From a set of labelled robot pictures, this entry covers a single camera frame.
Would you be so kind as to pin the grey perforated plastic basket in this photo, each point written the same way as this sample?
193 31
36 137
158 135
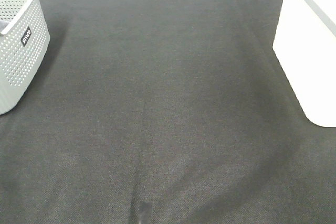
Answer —
24 42

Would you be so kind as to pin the black fabric table cover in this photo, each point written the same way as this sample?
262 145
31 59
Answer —
163 111

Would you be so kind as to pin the white plastic bin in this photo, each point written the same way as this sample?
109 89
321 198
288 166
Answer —
304 45

